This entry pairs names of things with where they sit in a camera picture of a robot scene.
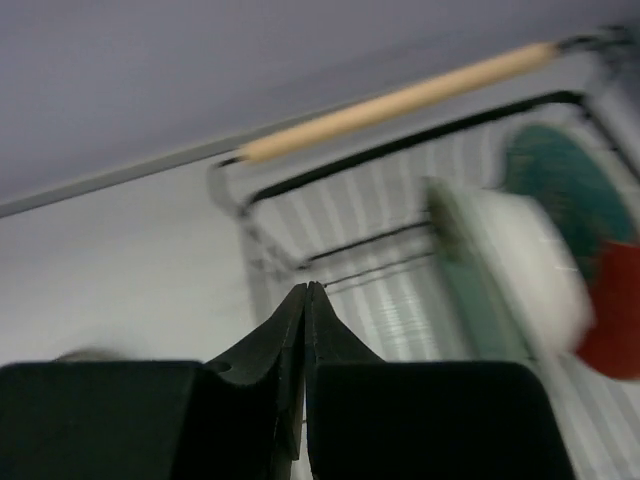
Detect teal and red plate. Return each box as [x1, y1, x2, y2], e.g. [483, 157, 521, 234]
[504, 122, 639, 382]

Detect mint green flower plate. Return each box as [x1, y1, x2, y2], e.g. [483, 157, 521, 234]
[424, 177, 542, 373]

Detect white deep bowl plate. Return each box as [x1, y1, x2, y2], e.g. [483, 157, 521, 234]
[467, 190, 593, 355]

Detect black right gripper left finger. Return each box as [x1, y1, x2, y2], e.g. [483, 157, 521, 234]
[1, 285, 306, 479]

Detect black wire dish rack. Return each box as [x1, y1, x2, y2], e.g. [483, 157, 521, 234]
[207, 24, 640, 480]

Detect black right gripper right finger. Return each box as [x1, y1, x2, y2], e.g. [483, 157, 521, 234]
[304, 282, 575, 479]

